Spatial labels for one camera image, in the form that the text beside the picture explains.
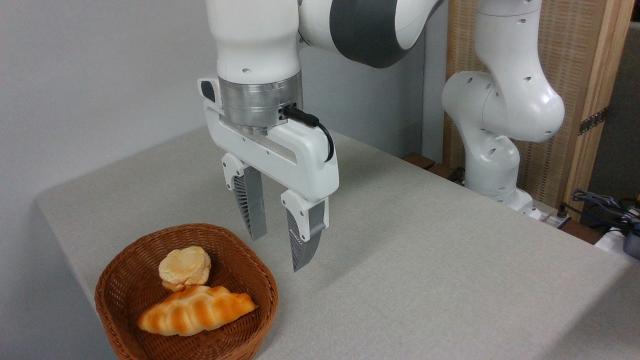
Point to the metal screen hinge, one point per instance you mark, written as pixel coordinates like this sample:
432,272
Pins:
594,120

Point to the brown wicker basket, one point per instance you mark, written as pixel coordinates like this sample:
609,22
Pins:
127,285

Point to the bamboo and wood folding screen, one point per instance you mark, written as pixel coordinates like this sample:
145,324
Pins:
575,50

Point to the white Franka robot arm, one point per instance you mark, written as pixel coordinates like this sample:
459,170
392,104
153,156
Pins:
255,40

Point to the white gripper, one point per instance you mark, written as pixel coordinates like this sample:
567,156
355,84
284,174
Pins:
305,155

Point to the round pale bread bun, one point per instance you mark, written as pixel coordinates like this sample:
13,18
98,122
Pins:
185,267

